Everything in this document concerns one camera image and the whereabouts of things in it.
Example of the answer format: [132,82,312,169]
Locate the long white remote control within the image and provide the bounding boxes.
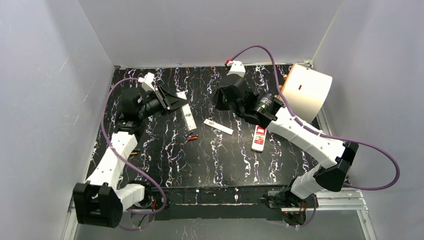
[181,104,197,131]

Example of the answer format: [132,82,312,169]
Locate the white remote battery cover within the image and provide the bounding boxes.
[203,119,234,135]

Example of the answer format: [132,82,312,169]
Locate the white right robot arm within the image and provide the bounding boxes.
[213,74,359,202]

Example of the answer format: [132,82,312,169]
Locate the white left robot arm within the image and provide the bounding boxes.
[72,86,188,228]

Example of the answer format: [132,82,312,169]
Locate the red and white remote control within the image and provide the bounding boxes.
[251,125,267,153]

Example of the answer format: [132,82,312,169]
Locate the red AAA battery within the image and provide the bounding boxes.
[188,135,198,141]

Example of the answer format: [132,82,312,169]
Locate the white round stool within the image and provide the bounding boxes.
[280,63,333,124]

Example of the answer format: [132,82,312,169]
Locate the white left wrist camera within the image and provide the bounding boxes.
[137,72,155,92]

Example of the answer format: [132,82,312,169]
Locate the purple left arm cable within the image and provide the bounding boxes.
[99,77,168,232]

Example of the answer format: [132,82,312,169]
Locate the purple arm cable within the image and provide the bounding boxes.
[228,44,401,229]
[99,77,168,232]

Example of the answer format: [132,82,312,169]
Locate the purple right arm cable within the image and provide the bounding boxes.
[228,44,401,229]

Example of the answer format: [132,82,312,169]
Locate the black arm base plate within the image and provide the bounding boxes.
[137,185,319,222]

